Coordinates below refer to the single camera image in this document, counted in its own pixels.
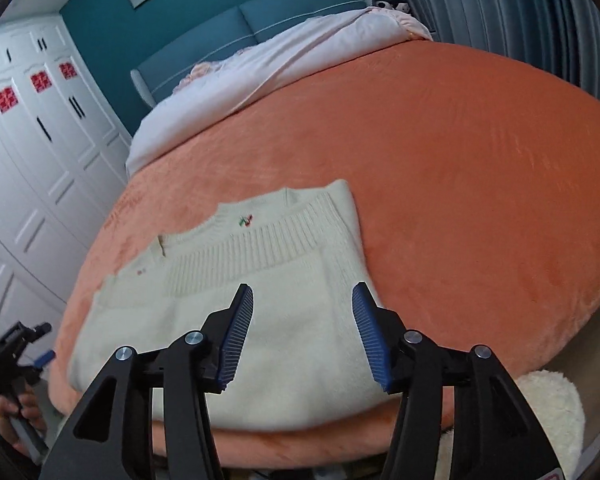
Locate orange plush blanket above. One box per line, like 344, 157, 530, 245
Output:
47, 40, 600, 461

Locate grey curtain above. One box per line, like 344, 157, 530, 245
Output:
385, 0, 600, 116

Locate pale pink duvet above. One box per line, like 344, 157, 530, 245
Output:
126, 7, 433, 178

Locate cream fluffy cloth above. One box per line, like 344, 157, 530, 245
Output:
432, 370, 586, 480

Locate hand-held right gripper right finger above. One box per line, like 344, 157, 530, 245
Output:
351, 282, 565, 480

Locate person's left hand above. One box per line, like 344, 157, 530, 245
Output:
0, 392, 48, 456

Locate blue padded headboard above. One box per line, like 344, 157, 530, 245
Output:
130, 0, 376, 108

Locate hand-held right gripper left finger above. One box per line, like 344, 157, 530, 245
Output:
40, 284, 254, 480

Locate cream knit sweater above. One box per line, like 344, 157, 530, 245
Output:
67, 179, 398, 433

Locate white wardrobe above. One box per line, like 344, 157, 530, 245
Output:
0, 14, 133, 356

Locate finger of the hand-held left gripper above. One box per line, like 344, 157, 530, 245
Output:
27, 351, 56, 376
0, 322, 53, 356

